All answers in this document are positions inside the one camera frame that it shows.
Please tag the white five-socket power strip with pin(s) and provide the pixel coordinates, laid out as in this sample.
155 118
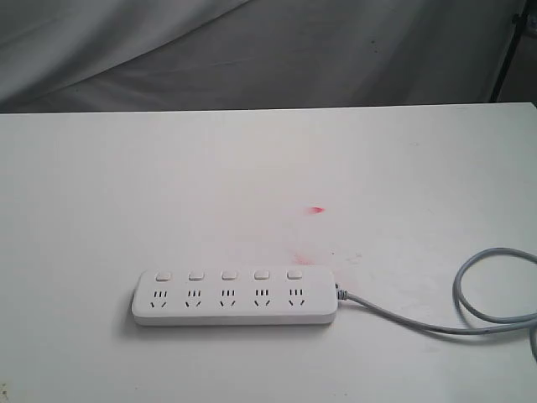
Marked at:
235 296

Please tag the grey backdrop cloth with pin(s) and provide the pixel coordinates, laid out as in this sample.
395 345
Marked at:
123 56

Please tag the black tripod stand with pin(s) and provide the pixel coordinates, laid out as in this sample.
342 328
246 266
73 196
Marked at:
519 24

